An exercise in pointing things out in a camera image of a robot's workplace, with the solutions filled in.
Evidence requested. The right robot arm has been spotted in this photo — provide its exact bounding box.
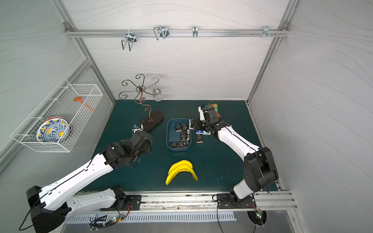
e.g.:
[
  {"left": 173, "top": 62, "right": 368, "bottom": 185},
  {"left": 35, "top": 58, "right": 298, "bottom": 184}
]
[{"left": 198, "top": 105, "right": 279, "bottom": 200}]

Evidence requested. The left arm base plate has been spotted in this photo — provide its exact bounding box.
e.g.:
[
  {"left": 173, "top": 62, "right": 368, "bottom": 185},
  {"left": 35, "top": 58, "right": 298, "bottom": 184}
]
[{"left": 100, "top": 195, "right": 142, "bottom": 211}]

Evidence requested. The small metal hook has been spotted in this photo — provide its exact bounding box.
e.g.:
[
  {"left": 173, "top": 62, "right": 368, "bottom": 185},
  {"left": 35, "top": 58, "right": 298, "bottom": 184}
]
[{"left": 192, "top": 26, "right": 198, "bottom": 38}]

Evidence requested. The orange plastic spoon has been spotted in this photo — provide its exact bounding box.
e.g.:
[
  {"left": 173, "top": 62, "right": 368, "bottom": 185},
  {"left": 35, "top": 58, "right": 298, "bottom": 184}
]
[{"left": 74, "top": 97, "right": 95, "bottom": 112}]

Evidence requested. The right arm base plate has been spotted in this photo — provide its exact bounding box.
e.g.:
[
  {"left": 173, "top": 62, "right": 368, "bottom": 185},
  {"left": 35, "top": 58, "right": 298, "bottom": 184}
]
[{"left": 215, "top": 192, "right": 256, "bottom": 209}]

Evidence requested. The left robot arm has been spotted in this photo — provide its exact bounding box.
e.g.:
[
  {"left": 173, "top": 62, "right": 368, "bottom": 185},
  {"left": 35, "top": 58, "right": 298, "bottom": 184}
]
[{"left": 26, "top": 131, "right": 153, "bottom": 233}]

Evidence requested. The blue yellow patterned plate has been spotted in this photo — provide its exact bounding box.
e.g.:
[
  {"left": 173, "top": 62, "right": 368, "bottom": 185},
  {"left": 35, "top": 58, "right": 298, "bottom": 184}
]
[{"left": 36, "top": 117, "right": 71, "bottom": 143}]

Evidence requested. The metal bracket hook right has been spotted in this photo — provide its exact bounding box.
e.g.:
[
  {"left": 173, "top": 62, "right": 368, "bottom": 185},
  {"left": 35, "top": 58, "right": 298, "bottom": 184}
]
[{"left": 253, "top": 26, "right": 278, "bottom": 37}]

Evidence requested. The teal plastic storage box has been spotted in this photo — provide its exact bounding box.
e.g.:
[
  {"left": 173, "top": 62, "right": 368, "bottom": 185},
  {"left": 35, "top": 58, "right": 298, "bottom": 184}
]
[{"left": 166, "top": 118, "right": 191, "bottom": 152}]

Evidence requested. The metal double hook middle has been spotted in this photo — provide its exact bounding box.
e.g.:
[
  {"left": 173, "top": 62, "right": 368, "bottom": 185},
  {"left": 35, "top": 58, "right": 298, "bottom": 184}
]
[{"left": 153, "top": 25, "right": 170, "bottom": 40}]

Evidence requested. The yellow banana bunch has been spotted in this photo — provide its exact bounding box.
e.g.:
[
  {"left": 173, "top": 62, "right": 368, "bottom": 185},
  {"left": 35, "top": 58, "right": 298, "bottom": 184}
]
[{"left": 165, "top": 160, "right": 198, "bottom": 185}]

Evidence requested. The black Face tissue pack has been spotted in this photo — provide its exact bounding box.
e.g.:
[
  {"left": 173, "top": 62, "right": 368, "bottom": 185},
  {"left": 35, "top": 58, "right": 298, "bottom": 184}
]
[
  {"left": 189, "top": 119, "right": 196, "bottom": 130},
  {"left": 196, "top": 134, "right": 204, "bottom": 144}
]

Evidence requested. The aluminium rail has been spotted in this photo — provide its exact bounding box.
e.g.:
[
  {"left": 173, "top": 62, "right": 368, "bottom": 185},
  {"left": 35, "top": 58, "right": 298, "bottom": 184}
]
[
  {"left": 58, "top": 190, "right": 298, "bottom": 212},
  {"left": 65, "top": 28, "right": 290, "bottom": 38}
]

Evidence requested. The green snack bag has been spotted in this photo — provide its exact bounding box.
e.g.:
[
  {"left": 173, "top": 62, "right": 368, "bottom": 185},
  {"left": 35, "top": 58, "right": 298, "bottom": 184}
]
[{"left": 208, "top": 103, "right": 221, "bottom": 117}]

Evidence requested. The aluminium front rail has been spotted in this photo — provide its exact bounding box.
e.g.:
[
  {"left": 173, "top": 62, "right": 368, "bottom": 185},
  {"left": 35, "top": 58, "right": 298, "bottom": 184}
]
[{"left": 58, "top": 190, "right": 298, "bottom": 212}]

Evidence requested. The white wire basket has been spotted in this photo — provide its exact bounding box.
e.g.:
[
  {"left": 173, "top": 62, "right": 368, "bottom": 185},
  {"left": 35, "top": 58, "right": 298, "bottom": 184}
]
[{"left": 10, "top": 79, "right": 103, "bottom": 153}]

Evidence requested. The clear glass cup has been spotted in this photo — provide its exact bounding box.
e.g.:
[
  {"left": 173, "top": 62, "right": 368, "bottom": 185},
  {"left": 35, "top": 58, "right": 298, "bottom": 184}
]
[{"left": 152, "top": 77, "right": 163, "bottom": 102}]

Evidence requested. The aluminium top rail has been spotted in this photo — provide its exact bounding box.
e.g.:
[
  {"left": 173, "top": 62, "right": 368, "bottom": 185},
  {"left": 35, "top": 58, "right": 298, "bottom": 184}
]
[{"left": 65, "top": 28, "right": 290, "bottom": 38}]

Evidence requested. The metal double hook left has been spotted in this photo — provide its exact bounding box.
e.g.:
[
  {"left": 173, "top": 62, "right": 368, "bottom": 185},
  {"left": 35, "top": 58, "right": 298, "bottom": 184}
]
[{"left": 121, "top": 31, "right": 137, "bottom": 51}]

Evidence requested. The metal double hook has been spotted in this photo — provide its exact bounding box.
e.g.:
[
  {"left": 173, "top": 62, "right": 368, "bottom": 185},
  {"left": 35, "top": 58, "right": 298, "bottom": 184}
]
[
  {"left": 153, "top": 25, "right": 170, "bottom": 40},
  {"left": 121, "top": 31, "right": 137, "bottom": 51}
]

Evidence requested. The metal scroll stand dark base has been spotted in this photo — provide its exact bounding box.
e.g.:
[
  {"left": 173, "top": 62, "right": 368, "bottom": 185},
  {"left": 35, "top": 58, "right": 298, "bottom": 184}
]
[{"left": 118, "top": 74, "right": 164, "bottom": 132}]

